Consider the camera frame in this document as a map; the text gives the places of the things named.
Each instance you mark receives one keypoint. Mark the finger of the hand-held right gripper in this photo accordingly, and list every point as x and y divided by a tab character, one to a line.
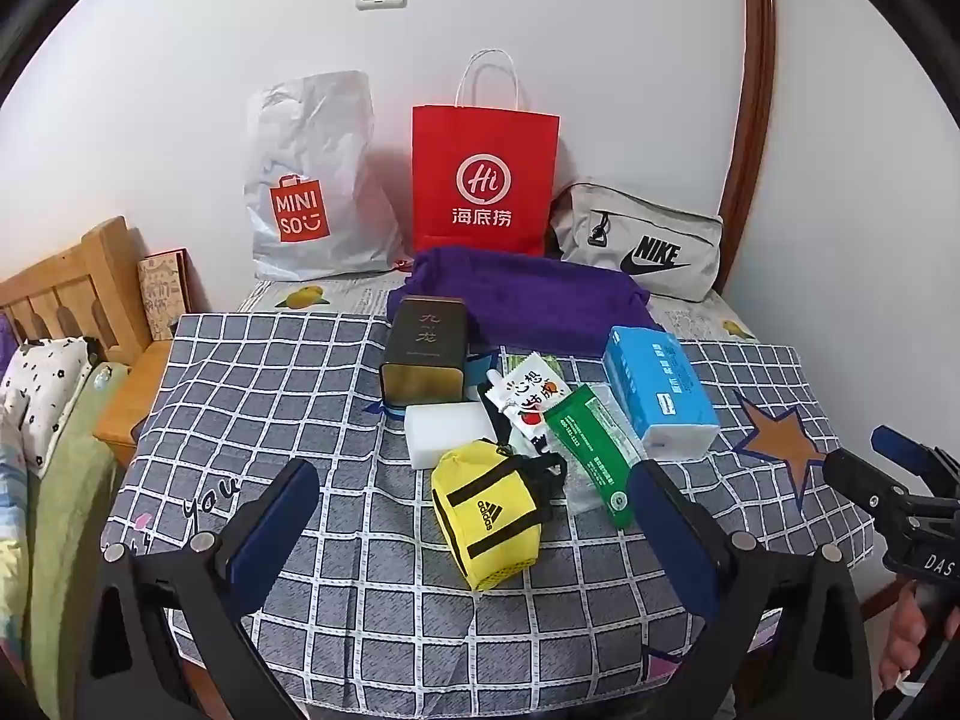
904	446
862	484

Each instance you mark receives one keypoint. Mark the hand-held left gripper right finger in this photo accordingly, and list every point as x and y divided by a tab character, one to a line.
671	532

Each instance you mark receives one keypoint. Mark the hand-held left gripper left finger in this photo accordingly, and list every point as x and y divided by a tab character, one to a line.
274	532

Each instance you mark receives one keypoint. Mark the green and clear plastic packet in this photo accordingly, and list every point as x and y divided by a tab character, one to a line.
592	435

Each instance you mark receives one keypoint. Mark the yellow mini bag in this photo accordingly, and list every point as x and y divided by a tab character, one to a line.
480	510

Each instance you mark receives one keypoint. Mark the white sponge block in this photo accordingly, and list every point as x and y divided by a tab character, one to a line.
442	431

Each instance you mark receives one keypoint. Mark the white printed pouch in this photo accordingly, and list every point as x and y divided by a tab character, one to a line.
525	390

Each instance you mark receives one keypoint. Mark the person's right hand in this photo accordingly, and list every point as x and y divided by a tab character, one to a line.
900	637

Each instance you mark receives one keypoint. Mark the grey checkered tablecloth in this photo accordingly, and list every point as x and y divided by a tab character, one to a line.
300	390

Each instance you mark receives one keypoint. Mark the blue tissue pack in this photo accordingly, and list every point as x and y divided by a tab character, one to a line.
652	382

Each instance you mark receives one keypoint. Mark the wooden nightstand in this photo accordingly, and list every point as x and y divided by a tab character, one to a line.
139	397

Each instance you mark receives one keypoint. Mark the green blanket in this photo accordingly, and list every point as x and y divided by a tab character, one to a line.
67	525

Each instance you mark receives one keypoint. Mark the dark tea tin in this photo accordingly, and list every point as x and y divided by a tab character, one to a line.
424	345

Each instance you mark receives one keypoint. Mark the colourful quilt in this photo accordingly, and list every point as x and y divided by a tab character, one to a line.
15	540

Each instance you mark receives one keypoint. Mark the decorated book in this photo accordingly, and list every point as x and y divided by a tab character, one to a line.
165	292

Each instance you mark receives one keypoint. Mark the purple towel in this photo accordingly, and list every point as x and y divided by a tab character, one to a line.
540	300

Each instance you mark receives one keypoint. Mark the polka dot pillow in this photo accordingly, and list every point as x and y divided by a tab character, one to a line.
45	382

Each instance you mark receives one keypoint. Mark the grey waist bag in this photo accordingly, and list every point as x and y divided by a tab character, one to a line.
637	225

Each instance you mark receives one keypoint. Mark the wooden headboard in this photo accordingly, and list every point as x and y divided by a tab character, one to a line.
75	277

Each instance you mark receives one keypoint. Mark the white plastic shopping bag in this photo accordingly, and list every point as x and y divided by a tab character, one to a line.
315	165

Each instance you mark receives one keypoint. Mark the red paper bag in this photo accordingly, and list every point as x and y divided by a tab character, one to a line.
480	150

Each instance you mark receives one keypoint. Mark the brown wooden door frame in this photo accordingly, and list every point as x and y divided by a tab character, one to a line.
754	90

